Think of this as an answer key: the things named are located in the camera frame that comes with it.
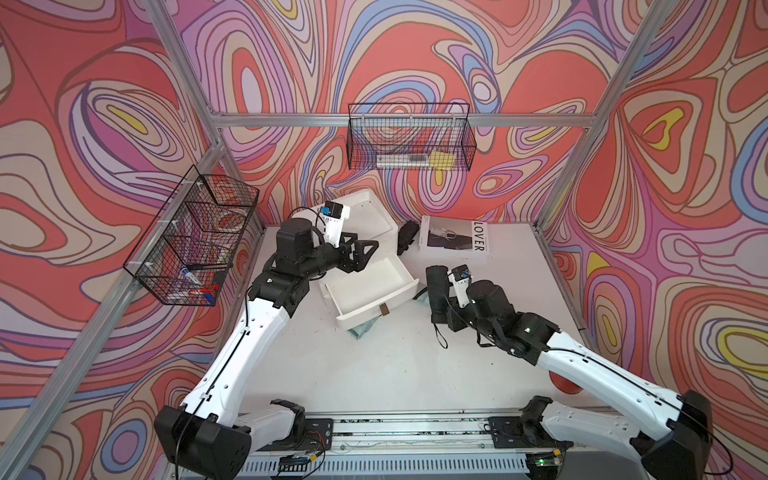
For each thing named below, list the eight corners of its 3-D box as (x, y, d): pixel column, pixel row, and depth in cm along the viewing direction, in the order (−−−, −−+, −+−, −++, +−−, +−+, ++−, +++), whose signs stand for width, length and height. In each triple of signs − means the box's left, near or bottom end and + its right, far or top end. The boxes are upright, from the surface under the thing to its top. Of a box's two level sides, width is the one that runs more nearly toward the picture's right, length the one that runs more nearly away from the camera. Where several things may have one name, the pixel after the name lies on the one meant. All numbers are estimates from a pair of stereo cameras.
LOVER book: (420, 256, 111) (421, 249, 108) (417, 222, 123) (417, 215, 120) (492, 256, 111) (495, 249, 108) (481, 222, 123) (484, 215, 120)
